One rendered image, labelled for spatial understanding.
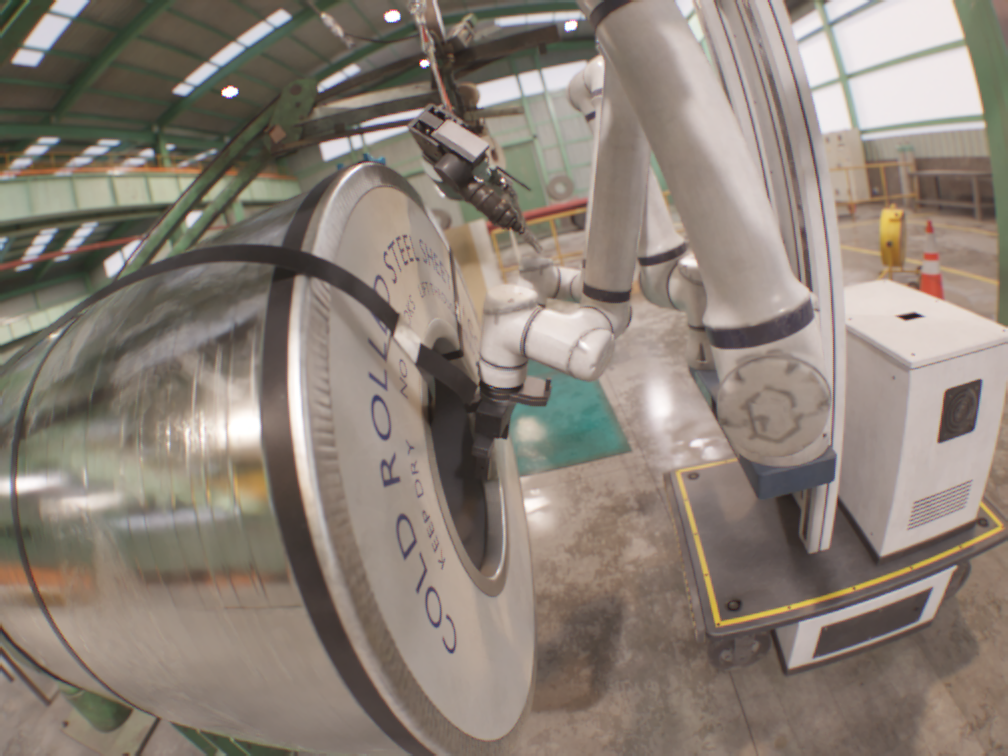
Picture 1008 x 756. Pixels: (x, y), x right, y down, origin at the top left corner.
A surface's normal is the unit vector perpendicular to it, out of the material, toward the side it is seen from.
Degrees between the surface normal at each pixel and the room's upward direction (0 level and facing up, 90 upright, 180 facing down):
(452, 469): 57
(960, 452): 90
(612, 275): 99
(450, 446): 71
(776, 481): 90
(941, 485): 90
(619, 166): 95
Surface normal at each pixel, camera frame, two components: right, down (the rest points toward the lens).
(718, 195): -0.50, 0.40
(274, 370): -0.19, -0.29
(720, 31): -0.15, 0.36
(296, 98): 0.32, 0.23
